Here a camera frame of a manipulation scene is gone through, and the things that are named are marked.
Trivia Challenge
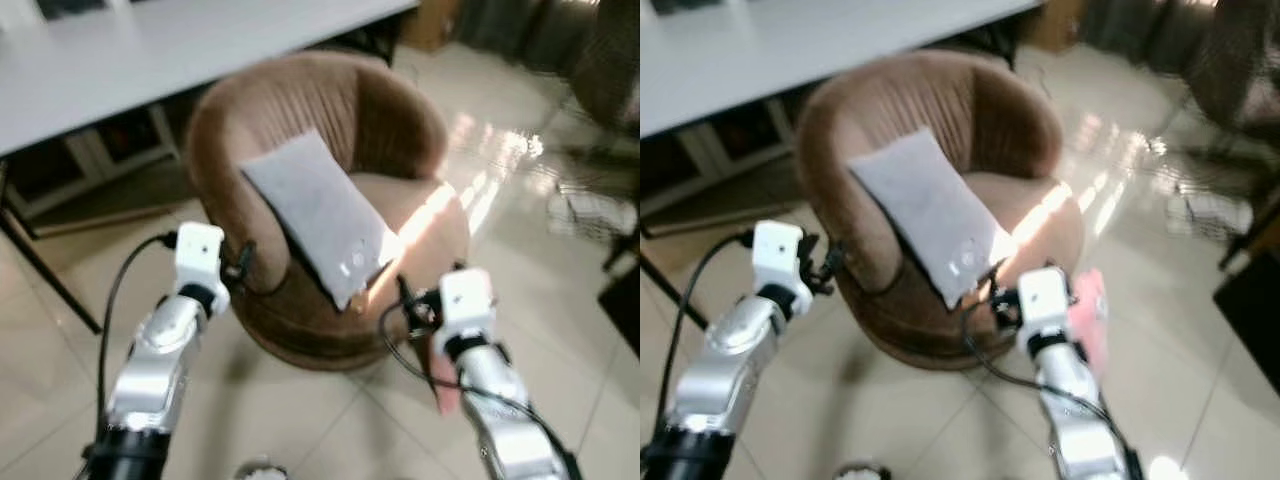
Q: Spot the black box-shaped object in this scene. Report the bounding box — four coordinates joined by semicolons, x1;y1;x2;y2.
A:
1211;248;1280;403
597;264;641;358

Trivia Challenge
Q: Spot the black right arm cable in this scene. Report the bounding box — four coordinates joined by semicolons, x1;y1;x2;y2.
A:
961;300;1143;473
377;300;566;473

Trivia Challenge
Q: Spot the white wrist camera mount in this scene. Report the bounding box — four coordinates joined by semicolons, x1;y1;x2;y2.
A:
173;223;227;293
437;267;497;347
1016;265;1074;343
752;220;807;293

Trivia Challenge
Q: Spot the dark brown chair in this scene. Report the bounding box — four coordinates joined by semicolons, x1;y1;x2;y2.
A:
1170;0;1280;239
540;0;641;241

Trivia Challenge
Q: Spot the brown cardboard box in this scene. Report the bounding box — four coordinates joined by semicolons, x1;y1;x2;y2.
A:
1024;0;1087;54
399;0;462;53

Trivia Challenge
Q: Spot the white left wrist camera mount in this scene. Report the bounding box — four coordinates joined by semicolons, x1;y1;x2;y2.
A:
752;220;807;293
173;223;227;293

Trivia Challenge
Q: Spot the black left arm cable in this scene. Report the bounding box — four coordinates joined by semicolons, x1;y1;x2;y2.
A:
94;231;180;446
677;231;757;386

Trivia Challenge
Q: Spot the grey rectangular pillow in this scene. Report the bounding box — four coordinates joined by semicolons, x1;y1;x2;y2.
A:
240;128;406;312
848;127;1017;310

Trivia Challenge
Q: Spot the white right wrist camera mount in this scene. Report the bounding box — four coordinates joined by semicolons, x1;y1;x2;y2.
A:
437;267;497;347
1016;265;1074;343

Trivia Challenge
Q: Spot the dark grey cabinet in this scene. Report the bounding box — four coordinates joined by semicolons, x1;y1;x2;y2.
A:
458;0;573;73
1084;0;1203;73

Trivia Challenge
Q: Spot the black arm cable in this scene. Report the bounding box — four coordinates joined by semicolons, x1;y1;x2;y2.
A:
677;231;757;386
961;300;1143;473
94;231;180;446
377;300;566;473

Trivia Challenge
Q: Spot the brown round armchair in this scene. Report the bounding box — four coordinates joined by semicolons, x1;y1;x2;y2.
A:
797;50;1087;371
185;50;472;373

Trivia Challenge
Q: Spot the white low shelf unit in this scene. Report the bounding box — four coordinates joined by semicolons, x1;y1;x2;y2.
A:
640;94;813;218
0;98;193;223

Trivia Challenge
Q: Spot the pink flat object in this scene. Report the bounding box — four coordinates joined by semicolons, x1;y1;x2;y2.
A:
428;338;464;417
1064;267;1110;379

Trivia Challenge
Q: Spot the black slanted table leg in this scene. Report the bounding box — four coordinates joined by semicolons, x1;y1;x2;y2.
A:
0;160;103;336
640;246;670;292

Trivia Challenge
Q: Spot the long white table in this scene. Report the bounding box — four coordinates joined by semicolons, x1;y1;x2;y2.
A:
0;0;422;158
640;0;1047;140

